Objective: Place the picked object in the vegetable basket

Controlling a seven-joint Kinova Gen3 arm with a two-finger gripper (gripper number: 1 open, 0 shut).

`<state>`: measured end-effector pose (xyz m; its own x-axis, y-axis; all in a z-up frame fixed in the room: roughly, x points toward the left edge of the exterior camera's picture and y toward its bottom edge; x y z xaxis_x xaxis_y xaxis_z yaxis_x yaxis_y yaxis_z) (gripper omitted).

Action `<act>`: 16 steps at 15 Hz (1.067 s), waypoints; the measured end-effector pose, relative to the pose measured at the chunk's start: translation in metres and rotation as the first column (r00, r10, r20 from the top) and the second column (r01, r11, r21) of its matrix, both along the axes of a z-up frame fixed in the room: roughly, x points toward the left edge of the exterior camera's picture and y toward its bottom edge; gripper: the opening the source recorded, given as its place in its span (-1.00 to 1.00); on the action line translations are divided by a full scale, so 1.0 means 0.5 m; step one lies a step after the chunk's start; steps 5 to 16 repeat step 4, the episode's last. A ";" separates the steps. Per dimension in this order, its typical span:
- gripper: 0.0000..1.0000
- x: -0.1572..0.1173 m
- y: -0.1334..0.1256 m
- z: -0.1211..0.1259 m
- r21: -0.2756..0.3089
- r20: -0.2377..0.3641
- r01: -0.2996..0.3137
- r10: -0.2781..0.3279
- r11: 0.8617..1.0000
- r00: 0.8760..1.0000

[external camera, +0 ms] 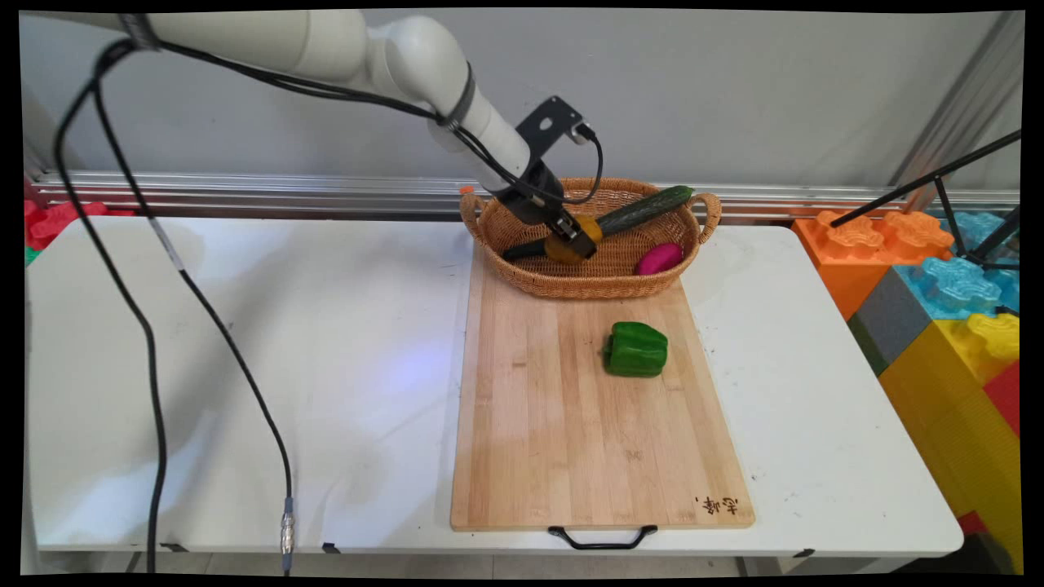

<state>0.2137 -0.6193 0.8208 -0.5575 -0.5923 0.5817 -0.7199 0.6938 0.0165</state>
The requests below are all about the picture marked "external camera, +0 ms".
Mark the green bell pepper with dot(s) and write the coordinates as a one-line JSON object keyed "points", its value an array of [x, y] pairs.
{"points": [[638, 350]]}

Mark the wooden cutting board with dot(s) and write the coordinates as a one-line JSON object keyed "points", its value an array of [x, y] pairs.
{"points": [[571, 424]]}

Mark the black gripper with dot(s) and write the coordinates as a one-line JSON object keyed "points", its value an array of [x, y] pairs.
{"points": [[534, 196]]}

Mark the slanted aluminium frame post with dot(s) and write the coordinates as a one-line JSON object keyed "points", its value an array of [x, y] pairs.
{"points": [[971, 90]]}

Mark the red giant building block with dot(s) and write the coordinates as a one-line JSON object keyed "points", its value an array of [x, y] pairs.
{"points": [[1007, 399]]}

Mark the dark green cucumber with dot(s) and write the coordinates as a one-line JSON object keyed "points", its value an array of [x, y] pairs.
{"points": [[644, 210]]}

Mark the yellow giant building block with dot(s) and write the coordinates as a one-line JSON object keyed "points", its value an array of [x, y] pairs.
{"points": [[946, 424]]}

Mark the aluminium rail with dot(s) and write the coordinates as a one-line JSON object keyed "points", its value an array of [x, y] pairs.
{"points": [[245, 191]]}

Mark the light blue giant building block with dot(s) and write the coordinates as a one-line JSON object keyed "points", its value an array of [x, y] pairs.
{"points": [[954, 285]]}

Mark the black tripod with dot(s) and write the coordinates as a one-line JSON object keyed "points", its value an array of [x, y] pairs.
{"points": [[938, 175]]}

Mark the magenta oval vegetable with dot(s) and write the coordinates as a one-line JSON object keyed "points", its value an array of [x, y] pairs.
{"points": [[659, 259]]}

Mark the orange yellow round fruit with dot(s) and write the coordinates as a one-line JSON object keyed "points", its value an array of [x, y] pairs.
{"points": [[559, 251]]}

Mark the grey giant building block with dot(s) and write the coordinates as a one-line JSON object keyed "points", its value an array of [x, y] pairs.
{"points": [[893, 318]]}

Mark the small silver wrist camera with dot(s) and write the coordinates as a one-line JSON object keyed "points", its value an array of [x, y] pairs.
{"points": [[582, 132]]}

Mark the black camera mounting bracket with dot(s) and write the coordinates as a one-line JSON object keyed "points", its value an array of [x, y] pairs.
{"points": [[546, 122]]}

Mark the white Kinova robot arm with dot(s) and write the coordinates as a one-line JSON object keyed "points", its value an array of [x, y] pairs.
{"points": [[326, 45]]}

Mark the woven wicker basket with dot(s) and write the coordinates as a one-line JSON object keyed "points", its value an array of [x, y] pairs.
{"points": [[587, 281]]}

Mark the orange giant building block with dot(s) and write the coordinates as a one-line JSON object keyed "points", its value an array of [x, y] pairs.
{"points": [[840, 269]]}

